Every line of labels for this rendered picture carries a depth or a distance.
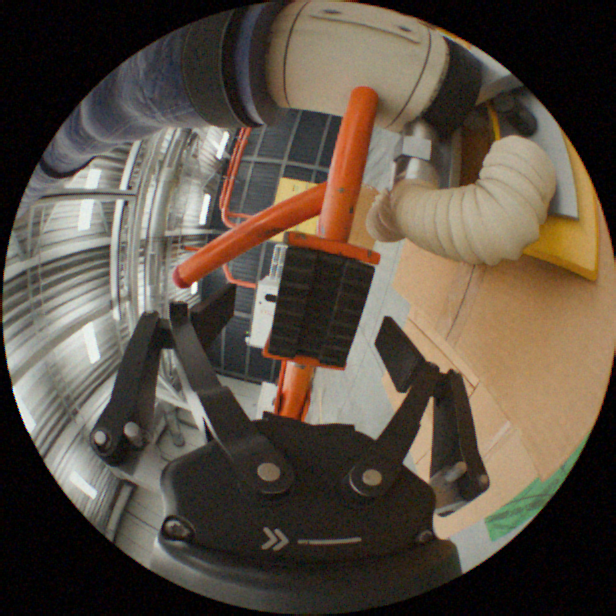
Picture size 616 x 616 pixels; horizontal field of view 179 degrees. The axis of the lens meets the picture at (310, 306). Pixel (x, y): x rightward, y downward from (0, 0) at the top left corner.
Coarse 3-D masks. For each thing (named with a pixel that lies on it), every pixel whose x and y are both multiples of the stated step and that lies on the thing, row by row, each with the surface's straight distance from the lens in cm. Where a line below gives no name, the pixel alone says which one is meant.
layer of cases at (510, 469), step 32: (416, 320) 107; (448, 352) 84; (384, 384) 125; (480, 384) 71; (480, 416) 71; (416, 448) 94; (480, 448) 71; (512, 448) 64; (512, 480) 66; (480, 512) 73
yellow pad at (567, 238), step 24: (504, 96) 18; (528, 96) 21; (504, 120) 21; (528, 120) 18; (552, 120) 18; (552, 144) 17; (576, 168) 16; (576, 192) 15; (552, 216) 15; (576, 216) 14; (552, 240) 15; (576, 240) 14; (576, 264) 14
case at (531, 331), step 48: (480, 144) 31; (432, 288) 30; (480, 288) 23; (528, 288) 19; (576, 288) 18; (480, 336) 22; (528, 336) 19; (576, 336) 17; (528, 384) 18; (576, 384) 17; (528, 432) 18; (576, 432) 17
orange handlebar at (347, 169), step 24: (360, 96) 18; (360, 120) 16; (336, 144) 20; (360, 144) 15; (336, 168) 15; (360, 168) 15; (336, 192) 14; (336, 216) 14; (336, 240) 14; (288, 384) 18; (288, 408) 20
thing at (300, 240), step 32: (288, 256) 12; (320, 256) 13; (352, 256) 13; (288, 288) 12; (320, 288) 13; (352, 288) 12; (288, 320) 13; (320, 320) 14; (352, 320) 13; (288, 352) 14; (320, 352) 14
